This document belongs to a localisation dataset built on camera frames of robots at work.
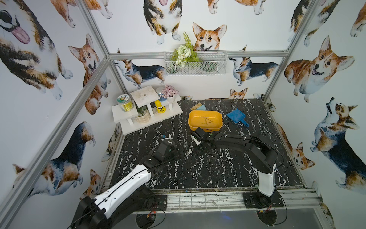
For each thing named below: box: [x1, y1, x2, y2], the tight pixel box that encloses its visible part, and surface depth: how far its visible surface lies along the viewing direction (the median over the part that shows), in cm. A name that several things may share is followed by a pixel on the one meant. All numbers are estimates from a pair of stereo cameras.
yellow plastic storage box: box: [188, 110, 224, 133], surface depth 109 cm
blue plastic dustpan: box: [225, 108, 250, 128], surface depth 115 cm
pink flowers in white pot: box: [161, 84, 180, 103], surface depth 95 cm
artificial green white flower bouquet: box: [170, 31, 201, 68], surface depth 82 cm
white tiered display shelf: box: [111, 85, 183, 136], surface depth 105 cm
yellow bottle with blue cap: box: [154, 99, 167, 114], surface depth 109 cm
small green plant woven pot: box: [136, 104, 151, 124], surface depth 105 cm
